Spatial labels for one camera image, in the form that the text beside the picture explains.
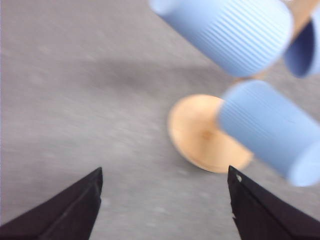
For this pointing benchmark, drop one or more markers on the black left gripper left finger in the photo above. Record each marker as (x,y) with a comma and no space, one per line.
(68,215)

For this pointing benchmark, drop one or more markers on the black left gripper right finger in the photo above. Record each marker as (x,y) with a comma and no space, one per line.
(260,216)

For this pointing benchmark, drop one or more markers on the blue ribbed cup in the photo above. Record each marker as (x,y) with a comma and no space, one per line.
(242,37)
(302,57)
(274,129)

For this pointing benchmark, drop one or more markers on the blue ribbed cup front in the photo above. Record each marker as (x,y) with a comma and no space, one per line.
(274,129)

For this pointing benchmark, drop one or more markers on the wooden cup tree stand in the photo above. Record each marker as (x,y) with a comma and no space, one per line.
(193,125)

